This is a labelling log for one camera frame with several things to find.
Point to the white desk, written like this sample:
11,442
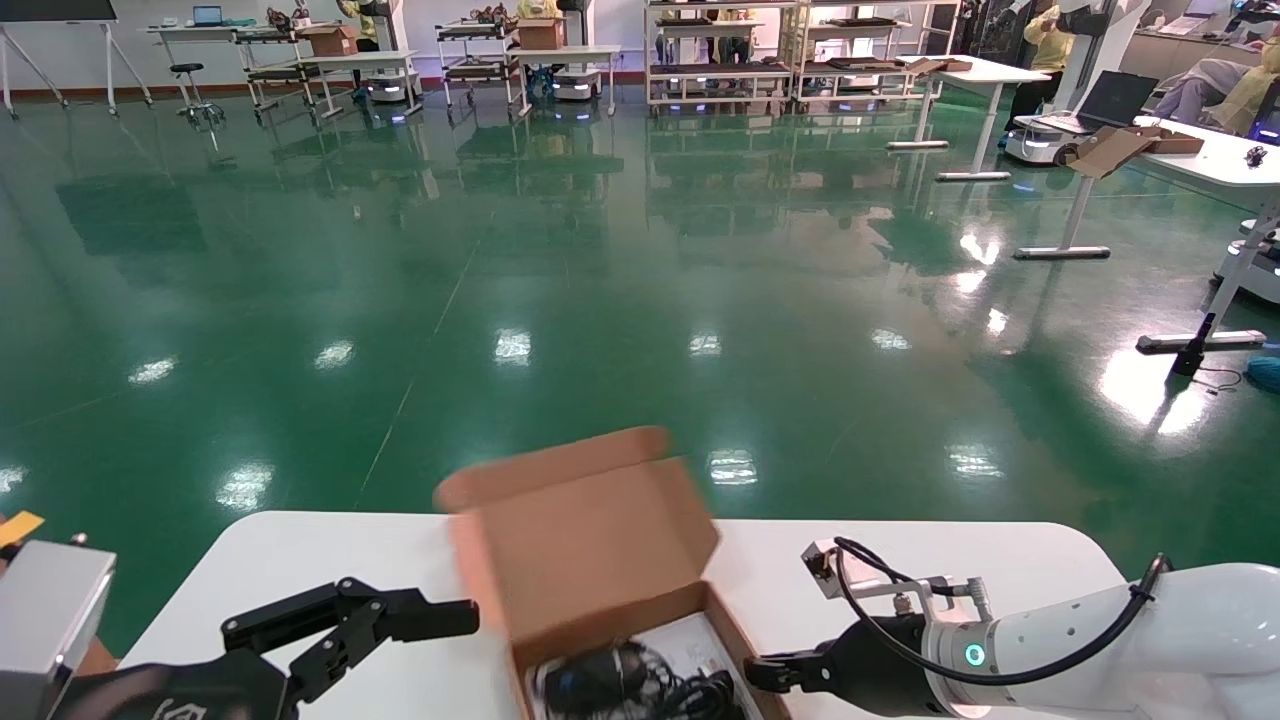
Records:
190,31

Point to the black board on stand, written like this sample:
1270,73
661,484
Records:
50,8

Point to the grey metal rack cart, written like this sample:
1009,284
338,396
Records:
480,70
270,75

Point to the brown cardboard storage box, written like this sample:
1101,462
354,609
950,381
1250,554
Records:
590,540

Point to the standing person in yellow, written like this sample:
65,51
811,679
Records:
360,20
1050,45

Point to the black open laptop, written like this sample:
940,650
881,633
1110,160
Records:
1115,100

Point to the white shelf rack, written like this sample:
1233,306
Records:
720,70
870,65

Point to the black floor stand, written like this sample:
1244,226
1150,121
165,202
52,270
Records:
1192,355

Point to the seated person in yellow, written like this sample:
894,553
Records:
1215,85

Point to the teal round object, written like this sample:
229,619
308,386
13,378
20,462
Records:
1266,373

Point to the black round stool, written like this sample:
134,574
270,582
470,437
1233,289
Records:
187,70

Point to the open brown cardboard box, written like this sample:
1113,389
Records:
1115,150

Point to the white printed paper sheet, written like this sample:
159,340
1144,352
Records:
700,640

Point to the large white table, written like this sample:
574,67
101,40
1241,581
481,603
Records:
1220,165

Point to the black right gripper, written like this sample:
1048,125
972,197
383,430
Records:
880,670

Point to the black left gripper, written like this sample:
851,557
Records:
180,695

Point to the yellow tape tag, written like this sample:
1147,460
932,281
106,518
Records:
20,527

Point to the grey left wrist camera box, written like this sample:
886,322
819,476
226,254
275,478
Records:
50,610

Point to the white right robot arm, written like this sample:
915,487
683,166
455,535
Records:
1100,650

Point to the small open laptop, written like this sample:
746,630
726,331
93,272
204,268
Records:
207,15

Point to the white wheeled robot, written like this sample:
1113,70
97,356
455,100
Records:
1040,145

